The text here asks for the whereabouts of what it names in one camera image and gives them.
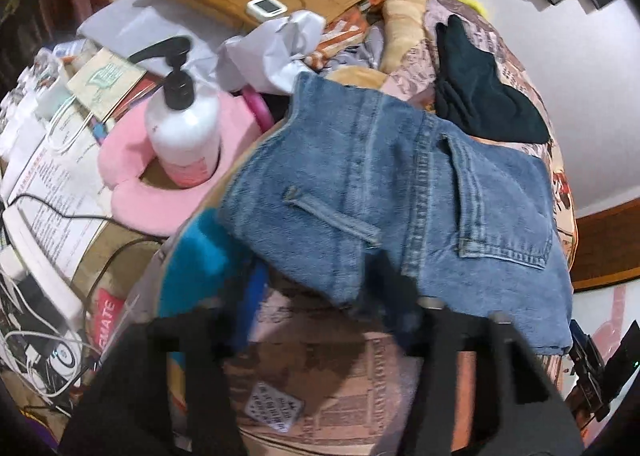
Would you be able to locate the red packet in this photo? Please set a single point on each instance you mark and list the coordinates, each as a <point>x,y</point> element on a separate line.
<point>106,313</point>

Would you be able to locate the beige printed card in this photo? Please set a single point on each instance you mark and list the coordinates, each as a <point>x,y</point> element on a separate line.
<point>102,81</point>

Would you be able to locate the white printed paper sheet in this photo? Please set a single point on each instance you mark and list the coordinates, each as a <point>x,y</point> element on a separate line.
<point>50,186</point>

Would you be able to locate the grey paper sheet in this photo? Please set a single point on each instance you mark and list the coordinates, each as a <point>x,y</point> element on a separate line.
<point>125,24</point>

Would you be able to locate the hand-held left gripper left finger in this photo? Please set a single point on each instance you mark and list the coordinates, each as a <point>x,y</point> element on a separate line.
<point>252,301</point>

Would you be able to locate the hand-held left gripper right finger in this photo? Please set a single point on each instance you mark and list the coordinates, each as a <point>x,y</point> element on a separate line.
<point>400,308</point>

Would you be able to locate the pink plush cushion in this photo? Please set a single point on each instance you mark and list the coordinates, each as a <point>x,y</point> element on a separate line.
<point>130,146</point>

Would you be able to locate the printed blanket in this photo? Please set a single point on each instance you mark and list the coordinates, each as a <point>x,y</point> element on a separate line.
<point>325,376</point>

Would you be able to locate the white pump lotion bottle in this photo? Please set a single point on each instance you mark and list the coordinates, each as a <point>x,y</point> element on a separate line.
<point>185,136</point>

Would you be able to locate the white round charger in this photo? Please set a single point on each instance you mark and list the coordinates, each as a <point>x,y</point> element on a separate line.
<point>62,356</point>

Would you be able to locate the small white digital device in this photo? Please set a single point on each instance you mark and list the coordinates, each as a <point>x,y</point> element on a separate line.
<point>265,7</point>

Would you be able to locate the black garment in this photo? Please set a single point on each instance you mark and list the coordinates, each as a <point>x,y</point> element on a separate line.
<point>480,91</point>

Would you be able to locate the brown wooden trim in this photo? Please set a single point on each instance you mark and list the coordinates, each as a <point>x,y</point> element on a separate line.
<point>610,246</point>

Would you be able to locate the crumpled white plastic bag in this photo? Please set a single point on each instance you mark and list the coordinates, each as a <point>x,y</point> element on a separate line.
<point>275,51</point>

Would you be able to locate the blue denim pants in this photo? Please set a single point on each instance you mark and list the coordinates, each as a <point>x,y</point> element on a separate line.
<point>375,176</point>

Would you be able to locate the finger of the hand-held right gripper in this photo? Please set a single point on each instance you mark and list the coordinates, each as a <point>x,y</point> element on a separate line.
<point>592,401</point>
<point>585,348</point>

